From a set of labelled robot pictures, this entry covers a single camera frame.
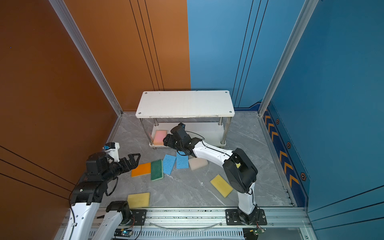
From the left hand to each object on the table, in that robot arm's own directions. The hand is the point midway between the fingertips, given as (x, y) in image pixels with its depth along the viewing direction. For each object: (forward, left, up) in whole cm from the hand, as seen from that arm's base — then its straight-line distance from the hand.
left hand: (133, 155), depth 73 cm
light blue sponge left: (+6, -14, -19) cm, 24 cm away
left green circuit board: (-29, +3, -21) cm, 36 cm away
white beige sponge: (+6, -31, -19) cm, 37 cm away
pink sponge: (+20, -7, -12) cm, 24 cm away
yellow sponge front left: (-16, -1, -19) cm, 25 cm away
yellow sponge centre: (-8, -46, -18) cm, 50 cm away
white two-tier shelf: (+16, -36, +14) cm, 42 cm away
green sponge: (0, -8, -18) cm, 20 cm away
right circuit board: (-29, -58, -20) cm, 68 cm away
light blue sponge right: (+6, -22, -19) cm, 30 cm away
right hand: (+12, -13, -6) cm, 19 cm away
